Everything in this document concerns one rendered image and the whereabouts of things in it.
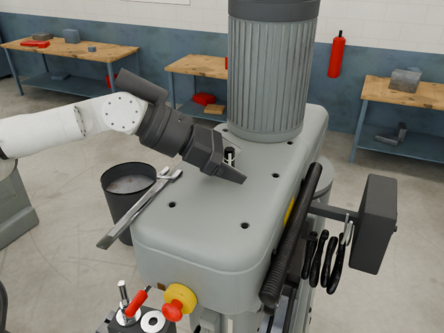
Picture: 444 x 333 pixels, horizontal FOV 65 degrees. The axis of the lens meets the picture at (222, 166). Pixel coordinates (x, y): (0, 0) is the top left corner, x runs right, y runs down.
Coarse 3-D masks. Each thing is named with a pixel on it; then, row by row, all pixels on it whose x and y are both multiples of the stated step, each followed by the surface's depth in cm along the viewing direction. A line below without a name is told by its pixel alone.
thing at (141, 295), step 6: (144, 288) 72; (150, 288) 72; (138, 294) 70; (144, 294) 70; (132, 300) 69; (138, 300) 69; (144, 300) 70; (132, 306) 68; (138, 306) 68; (126, 312) 67; (132, 312) 67
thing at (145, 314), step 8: (120, 312) 131; (136, 312) 131; (144, 312) 133; (152, 312) 131; (160, 312) 131; (112, 320) 130; (120, 320) 129; (128, 320) 129; (136, 320) 129; (144, 320) 129; (152, 320) 130; (160, 320) 129; (168, 320) 130; (112, 328) 127; (120, 328) 127; (128, 328) 127; (136, 328) 127; (144, 328) 126; (152, 328) 126; (160, 328) 126; (168, 328) 128
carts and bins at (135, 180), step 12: (120, 168) 313; (132, 168) 317; (144, 168) 315; (108, 180) 306; (120, 180) 311; (132, 180) 311; (144, 180) 311; (156, 180) 296; (108, 192) 278; (120, 192) 296; (132, 192) 276; (144, 192) 283; (108, 204) 293; (120, 204) 283; (132, 204) 283; (120, 216) 292; (120, 240) 317
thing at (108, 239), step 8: (168, 168) 74; (160, 176) 72; (168, 176) 72; (176, 176) 72; (160, 184) 69; (152, 192) 67; (144, 200) 65; (136, 208) 63; (144, 208) 64; (128, 216) 61; (136, 216) 62; (120, 224) 60; (128, 224) 60; (112, 232) 58; (120, 232) 58; (104, 240) 56; (112, 240) 57; (104, 248) 55
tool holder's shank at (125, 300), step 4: (120, 284) 120; (124, 284) 121; (120, 288) 120; (124, 288) 121; (120, 292) 122; (124, 292) 122; (124, 296) 123; (124, 300) 124; (128, 300) 125; (124, 304) 125; (128, 304) 126
